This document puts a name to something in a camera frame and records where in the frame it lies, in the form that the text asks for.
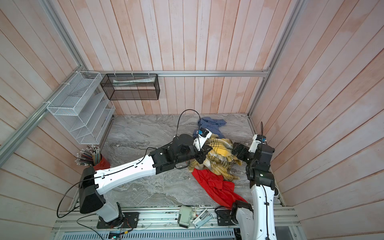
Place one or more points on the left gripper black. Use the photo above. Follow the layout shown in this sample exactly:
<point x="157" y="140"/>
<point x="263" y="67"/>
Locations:
<point x="203" y="152"/>

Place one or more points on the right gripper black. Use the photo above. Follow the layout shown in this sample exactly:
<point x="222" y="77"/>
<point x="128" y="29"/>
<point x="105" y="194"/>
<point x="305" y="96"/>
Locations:
<point x="245" y="150"/>

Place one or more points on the blue checked cloth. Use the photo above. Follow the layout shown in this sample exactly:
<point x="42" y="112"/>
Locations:
<point x="212" y="125"/>

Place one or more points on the yellow plaid cloth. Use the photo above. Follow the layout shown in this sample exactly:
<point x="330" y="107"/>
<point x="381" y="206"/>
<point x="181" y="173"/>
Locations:
<point x="219" y="159"/>

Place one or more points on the red cloth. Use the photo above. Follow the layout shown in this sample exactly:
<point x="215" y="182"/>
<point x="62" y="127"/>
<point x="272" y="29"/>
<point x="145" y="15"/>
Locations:
<point x="221" y="191"/>

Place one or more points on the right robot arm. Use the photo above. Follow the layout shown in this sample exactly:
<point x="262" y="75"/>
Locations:
<point x="256" y="221"/>

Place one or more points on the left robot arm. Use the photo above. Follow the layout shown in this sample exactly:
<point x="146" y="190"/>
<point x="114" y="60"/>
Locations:
<point x="94" y="184"/>

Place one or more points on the beige electronics box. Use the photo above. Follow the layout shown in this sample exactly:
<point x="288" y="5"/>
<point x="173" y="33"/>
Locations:
<point x="185" y="215"/>

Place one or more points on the white connector module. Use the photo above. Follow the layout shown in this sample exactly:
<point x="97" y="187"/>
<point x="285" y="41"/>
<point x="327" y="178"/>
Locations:
<point x="202" y="218"/>

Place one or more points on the red pencil cup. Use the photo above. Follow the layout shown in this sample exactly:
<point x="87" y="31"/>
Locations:
<point x="103" y="164"/>

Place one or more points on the bundle of pencils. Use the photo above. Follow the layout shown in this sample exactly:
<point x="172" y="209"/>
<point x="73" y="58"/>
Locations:
<point x="90" y="156"/>

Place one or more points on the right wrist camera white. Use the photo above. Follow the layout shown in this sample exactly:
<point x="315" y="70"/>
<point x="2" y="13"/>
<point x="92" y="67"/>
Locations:
<point x="257" y="140"/>

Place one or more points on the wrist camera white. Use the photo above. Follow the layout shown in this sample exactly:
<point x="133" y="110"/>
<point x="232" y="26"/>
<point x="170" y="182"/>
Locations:
<point x="257" y="140"/>
<point x="202" y="136"/>

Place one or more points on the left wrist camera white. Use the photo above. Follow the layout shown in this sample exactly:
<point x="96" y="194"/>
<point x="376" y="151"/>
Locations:
<point x="202" y="136"/>

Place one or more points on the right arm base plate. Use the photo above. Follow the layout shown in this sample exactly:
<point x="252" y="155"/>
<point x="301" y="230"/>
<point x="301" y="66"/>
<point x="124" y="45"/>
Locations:
<point x="224" y="216"/>

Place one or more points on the white vented cable duct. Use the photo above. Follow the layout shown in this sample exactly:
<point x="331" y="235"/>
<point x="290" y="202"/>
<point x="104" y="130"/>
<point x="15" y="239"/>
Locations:
<point x="203" y="234"/>

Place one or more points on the aluminium rail back wall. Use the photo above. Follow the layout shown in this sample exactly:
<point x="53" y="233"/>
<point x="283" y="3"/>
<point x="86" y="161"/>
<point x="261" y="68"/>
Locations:
<point x="223" y="73"/>

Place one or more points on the aluminium rail wall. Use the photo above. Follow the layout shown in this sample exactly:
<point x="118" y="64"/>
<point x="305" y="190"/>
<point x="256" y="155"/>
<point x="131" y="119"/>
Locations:
<point x="223" y="73"/>
<point x="14" y="141"/>
<point x="283" y="40"/>

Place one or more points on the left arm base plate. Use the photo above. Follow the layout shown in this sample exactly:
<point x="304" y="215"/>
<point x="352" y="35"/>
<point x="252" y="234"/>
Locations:
<point x="128" y="220"/>

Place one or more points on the black wire mesh basket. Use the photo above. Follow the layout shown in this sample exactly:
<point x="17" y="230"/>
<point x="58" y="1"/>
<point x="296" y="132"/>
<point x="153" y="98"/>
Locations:
<point x="131" y="86"/>

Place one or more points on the white wire mesh shelf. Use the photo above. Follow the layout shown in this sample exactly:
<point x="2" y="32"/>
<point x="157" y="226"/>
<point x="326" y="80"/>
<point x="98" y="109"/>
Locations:
<point x="82" y="111"/>

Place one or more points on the aluminium rail right wall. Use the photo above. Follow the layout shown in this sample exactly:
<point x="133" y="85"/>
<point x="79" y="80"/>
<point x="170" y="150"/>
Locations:
<point x="283" y="40"/>

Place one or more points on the aluminium rail left wall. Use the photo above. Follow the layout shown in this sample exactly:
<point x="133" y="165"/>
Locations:
<point x="14" y="141"/>

